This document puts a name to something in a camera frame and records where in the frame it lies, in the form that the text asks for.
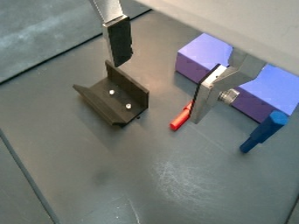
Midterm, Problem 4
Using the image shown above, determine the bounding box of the blue hexagonal peg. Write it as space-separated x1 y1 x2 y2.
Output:
239 110 289 153

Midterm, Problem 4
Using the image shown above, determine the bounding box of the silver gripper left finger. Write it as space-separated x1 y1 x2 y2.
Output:
88 0 134 67

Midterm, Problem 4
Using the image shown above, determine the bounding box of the red peg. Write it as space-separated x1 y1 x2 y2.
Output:
170 102 192 130

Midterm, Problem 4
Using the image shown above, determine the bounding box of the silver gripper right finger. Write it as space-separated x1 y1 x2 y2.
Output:
191 47 267 123

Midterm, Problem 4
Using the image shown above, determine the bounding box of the purple base board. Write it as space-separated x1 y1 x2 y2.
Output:
175 34 299 123

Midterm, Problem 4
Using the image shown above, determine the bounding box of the black U-shaped bracket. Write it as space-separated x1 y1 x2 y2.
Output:
72 60 150 127

